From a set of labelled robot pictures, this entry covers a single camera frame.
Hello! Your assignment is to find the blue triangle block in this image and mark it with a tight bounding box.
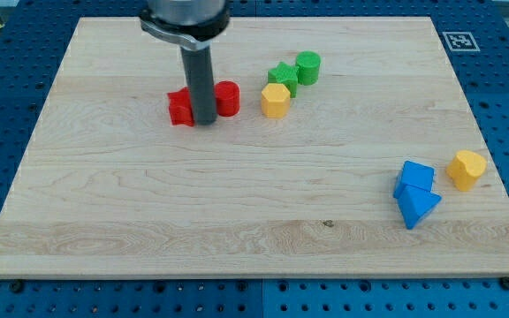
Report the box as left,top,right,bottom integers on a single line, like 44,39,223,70
397,185,442,230

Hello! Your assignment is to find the red star block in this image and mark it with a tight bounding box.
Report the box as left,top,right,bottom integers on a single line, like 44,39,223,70
167,87,194,126

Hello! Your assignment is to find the white fiducial marker tag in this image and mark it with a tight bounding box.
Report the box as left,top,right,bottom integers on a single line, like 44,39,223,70
443,31,480,52

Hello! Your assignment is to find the wooden board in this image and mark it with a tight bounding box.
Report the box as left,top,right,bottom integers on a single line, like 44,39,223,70
0,17,509,280

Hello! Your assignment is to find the green star block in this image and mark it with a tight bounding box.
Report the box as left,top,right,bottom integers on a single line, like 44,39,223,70
267,62,299,98

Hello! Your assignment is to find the blue cube block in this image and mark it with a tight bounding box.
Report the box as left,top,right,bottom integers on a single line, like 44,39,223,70
392,161,435,198

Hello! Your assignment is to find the red cylinder block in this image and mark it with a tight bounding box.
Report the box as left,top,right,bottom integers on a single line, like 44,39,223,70
215,80,240,117

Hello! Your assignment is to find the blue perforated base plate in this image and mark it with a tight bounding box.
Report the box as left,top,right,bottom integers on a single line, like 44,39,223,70
0,0,509,317

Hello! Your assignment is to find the yellow heart block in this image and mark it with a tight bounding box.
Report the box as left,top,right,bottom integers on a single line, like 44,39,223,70
445,150,488,192

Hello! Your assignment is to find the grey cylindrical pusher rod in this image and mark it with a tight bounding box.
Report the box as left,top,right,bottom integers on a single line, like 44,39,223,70
180,47,217,125

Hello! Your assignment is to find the green cylinder block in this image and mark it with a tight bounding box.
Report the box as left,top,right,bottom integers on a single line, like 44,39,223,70
295,51,321,86

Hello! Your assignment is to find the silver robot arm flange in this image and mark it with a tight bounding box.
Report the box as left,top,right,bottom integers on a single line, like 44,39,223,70
139,0,230,51

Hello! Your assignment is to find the yellow hexagon block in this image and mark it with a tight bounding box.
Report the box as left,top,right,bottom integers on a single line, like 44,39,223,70
261,83,291,118

